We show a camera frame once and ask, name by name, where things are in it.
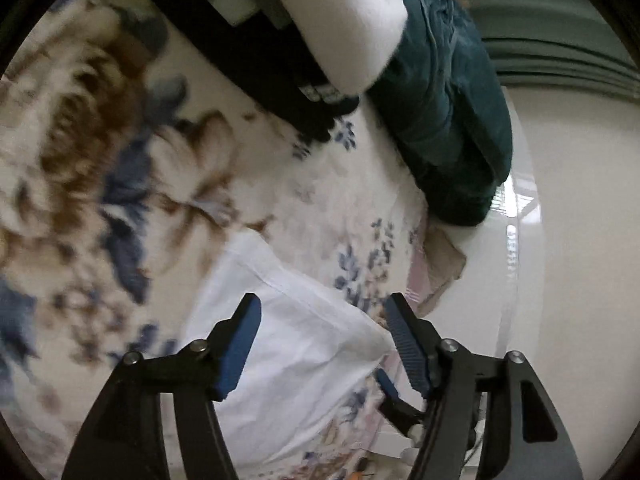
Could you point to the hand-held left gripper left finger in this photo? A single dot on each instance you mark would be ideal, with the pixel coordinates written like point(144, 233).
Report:
point(240, 355)

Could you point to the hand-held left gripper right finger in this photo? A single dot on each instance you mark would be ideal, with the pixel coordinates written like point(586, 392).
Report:
point(407, 345)

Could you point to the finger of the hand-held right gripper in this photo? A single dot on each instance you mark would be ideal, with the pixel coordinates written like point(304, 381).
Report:
point(387, 385)

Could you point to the white t-shirt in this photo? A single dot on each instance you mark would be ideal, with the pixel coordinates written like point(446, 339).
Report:
point(310, 350)

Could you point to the folded black clothes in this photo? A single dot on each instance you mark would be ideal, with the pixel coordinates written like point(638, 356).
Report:
point(260, 55)

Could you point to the folded white clothes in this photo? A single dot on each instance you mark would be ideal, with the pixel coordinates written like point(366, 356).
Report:
point(350, 20)

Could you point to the beige cloth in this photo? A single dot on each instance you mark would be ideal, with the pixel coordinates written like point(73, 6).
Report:
point(445, 260)

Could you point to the white bed headboard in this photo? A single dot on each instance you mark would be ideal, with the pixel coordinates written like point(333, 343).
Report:
point(575, 260)

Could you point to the teal blanket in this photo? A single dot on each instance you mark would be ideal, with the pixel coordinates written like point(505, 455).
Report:
point(450, 110)

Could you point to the floral bedsheet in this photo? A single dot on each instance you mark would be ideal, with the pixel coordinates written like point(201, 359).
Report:
point(75, 160)

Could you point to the grey-green curtain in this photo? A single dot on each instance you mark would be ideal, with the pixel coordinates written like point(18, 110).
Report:
point(540, 55)

